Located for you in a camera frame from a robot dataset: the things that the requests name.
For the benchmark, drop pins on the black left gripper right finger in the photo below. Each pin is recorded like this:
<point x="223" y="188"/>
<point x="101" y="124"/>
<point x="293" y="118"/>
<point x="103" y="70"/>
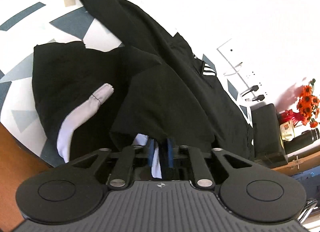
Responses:
<point x="187" y="163"/>

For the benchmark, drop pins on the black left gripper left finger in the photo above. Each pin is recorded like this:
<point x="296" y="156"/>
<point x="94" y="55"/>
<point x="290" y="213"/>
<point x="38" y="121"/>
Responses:
<point x="131" y="158"/>

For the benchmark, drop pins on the black and white jacket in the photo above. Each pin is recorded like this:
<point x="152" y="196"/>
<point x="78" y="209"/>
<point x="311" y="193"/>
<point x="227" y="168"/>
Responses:
<point x="152" y="87"/>

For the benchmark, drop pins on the black box speaker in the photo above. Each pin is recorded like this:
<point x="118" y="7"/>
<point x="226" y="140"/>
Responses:
<point x="268" y="145"/>

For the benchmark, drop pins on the black plug lower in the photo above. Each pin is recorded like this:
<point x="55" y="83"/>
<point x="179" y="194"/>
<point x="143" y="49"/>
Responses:
<point x="258" y="98"/>

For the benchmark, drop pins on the black plug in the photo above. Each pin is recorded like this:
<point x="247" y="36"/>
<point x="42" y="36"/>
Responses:
<point x="251" y="89"/>
<point x="258" y="98"/>

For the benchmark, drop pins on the black plug upper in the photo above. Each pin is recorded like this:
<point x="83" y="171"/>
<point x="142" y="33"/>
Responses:
<point x="251" y="89"/>

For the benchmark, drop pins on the black thermos bottle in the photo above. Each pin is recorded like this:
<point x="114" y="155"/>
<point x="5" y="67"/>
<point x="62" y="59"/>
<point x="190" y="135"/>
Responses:
<point x="301" y="141"/>

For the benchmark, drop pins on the orange artificial flowers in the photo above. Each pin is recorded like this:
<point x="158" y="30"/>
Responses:
<point x="308" y="105"/>

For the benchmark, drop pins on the white wall socket panel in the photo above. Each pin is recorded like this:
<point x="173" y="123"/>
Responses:
<point x="240" y="69"/>

